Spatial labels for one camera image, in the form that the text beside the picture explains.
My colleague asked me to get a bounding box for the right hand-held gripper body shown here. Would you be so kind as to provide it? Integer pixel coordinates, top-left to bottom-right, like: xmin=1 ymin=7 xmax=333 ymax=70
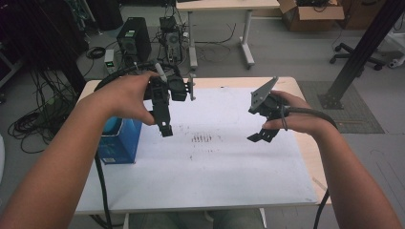
xmin=247 ymin=75 xmax=291 ymax=121

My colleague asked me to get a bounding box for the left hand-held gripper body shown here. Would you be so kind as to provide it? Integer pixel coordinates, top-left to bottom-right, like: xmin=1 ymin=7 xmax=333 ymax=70
xmin=143 ymin=62 xmax=197 ymax=126

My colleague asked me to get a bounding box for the blue cardboard box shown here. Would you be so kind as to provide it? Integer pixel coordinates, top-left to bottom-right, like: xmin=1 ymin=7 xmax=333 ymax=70
xmin=97 ymin=116 xmax=143 ymax=165

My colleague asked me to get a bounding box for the person's right hand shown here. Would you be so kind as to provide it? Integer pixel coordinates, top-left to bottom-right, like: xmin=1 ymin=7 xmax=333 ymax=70
xmin=261 ymin=90 xmax=323 ymax=136

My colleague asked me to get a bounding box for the person's left hand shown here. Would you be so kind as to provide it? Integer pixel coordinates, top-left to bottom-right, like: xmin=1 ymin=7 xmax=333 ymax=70
xmin=77 ymin=71 xmax=160 ymax=127

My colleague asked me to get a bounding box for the wooden table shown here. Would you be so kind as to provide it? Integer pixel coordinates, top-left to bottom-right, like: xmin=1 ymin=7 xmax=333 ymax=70
xmin=75 ymin=75 xmax=332 ymax=229

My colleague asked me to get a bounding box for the open computer case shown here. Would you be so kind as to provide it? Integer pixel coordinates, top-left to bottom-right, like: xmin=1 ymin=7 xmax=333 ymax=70
xmin=158 ymin=15 xmax=184 ymax=66

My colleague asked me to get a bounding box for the small grey power box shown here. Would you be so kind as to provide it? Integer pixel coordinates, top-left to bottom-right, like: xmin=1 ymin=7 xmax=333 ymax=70
xmin=103 ymin=49 xmax=117 ymax=75

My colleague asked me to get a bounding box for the black computer tower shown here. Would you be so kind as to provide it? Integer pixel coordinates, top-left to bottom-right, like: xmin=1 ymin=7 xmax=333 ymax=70
xmin=116 ymin=16 xmax=153 ymax=63

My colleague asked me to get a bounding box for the grey floor mat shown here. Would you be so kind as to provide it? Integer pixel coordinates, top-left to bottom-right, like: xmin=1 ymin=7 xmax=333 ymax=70
xmin=297 ymin=80 xmax=386 ymax=135

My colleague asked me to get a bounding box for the open brown cardboard box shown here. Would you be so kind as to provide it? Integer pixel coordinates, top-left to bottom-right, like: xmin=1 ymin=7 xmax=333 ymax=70
xmin=277 ymin=0 xmax=346 ymax=32

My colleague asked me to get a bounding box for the black office chair base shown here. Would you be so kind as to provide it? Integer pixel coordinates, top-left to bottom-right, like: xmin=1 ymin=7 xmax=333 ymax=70
xmin=329 ymin=42 xmax=387 ymax=72

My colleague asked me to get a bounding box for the white desk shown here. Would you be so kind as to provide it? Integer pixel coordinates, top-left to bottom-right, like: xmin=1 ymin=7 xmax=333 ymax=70
xmin=175 ymin=0 xmax=282 ymax=72

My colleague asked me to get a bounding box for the black metal stand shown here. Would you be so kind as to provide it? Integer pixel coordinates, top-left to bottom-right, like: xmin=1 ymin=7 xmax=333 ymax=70
xmin=317 ymin=0 xmax=405 ymax=111

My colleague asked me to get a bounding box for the closed brown cardboard box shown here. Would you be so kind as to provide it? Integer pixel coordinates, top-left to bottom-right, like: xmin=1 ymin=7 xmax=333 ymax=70
xmin=337 ymin=0 xmax=388 ymax=31

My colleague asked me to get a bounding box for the dark curtain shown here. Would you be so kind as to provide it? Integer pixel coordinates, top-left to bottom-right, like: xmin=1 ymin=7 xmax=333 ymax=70
xmin=0 ymin=0 xmax=91 ymax=94

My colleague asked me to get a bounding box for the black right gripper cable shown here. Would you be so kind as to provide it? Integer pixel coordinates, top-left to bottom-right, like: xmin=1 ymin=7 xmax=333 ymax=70
xmin=279 ymin=94 xmax=339 ymax=229

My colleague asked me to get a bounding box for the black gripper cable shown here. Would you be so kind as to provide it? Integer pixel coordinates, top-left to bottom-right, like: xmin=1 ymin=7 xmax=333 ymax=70
xmin=93 ymin=60 xmax=183 ymax=229
xmin=279 ymin=94 xmax=339 ymax=229

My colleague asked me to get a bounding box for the coiled black cable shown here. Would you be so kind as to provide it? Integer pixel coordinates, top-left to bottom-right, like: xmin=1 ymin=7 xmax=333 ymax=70
xmin=85 ymin=46 xmax=107 ymax=60

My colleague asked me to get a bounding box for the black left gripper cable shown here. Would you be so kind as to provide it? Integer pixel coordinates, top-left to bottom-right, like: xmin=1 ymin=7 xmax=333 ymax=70
xmin=93 ymin=60 xmax=183 ymax=229

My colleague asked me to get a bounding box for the tangle of floor cables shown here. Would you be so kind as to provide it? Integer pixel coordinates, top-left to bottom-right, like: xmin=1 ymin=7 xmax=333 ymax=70
xmin=7 ymin=67 xmax=80 ymax=155

